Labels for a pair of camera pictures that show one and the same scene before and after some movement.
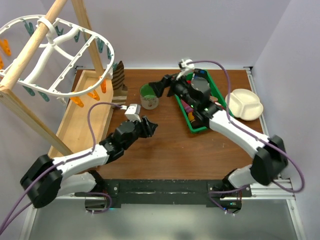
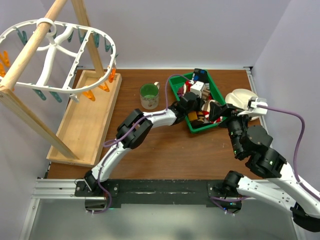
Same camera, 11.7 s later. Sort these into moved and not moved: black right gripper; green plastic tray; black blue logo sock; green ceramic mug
Moved: black right gripper
Not moved: green plastic tray; black blue logo sock; green ceramic mug
